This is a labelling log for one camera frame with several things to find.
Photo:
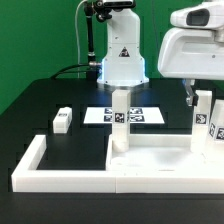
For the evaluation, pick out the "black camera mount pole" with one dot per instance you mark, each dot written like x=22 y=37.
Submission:
x=92 y=72

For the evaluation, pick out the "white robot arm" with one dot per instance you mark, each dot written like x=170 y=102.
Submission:
x=123 y=65

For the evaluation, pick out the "white desk top tray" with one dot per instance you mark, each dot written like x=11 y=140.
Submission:
x=159 y=163

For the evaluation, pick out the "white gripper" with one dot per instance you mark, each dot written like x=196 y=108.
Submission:
x=194 y=47

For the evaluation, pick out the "marker base plate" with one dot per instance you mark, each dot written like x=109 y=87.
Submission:
x=103 y=115

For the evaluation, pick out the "white U-shaped frame fence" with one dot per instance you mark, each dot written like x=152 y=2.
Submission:
x=27 y=177

